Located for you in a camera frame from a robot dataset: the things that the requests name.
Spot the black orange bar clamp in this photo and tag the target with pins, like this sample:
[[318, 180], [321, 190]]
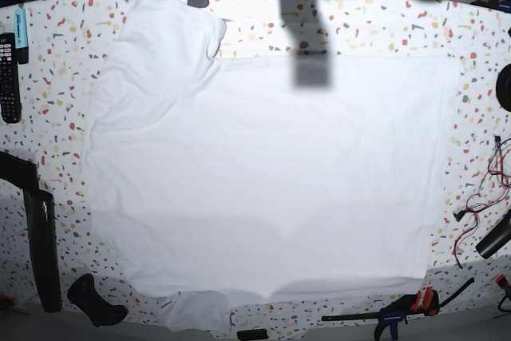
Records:
[[426, 304]]

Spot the black round object right edge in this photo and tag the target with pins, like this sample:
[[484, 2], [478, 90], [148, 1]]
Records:
[[503, 88]]

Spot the black TV remote control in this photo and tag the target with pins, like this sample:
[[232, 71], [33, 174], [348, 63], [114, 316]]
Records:
[[11, 107]]

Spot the teal highlighter marker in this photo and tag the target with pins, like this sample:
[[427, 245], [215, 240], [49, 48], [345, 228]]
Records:
[[21, 36]]

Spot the white T-shirt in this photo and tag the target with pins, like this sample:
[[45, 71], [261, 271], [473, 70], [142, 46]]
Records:
[[221, 183]]

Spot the orange clip right edge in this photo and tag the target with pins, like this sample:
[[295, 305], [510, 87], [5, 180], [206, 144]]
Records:
[[502, 283]]

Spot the terrazzo pattern table cloth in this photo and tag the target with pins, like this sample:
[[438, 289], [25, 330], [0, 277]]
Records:
[[69, 40]]

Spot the small black box bottom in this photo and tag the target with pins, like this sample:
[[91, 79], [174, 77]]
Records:
[[252, 335]]

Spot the black cylinder right edge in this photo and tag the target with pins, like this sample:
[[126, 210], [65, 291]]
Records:
[[496, 238]]

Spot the black bar clamp left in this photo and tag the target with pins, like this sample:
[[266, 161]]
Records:
[[39, 208]]

